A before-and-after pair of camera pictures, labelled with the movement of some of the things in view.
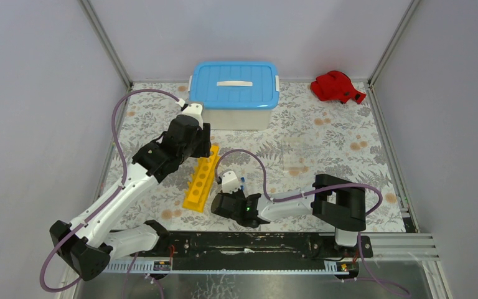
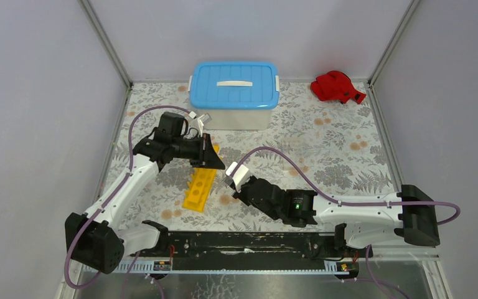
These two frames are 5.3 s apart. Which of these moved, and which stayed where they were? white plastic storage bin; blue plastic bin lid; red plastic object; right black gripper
Moved: right black gripper
Stayed: red plastic object; white plastic storage bin; blue plastic bin lid
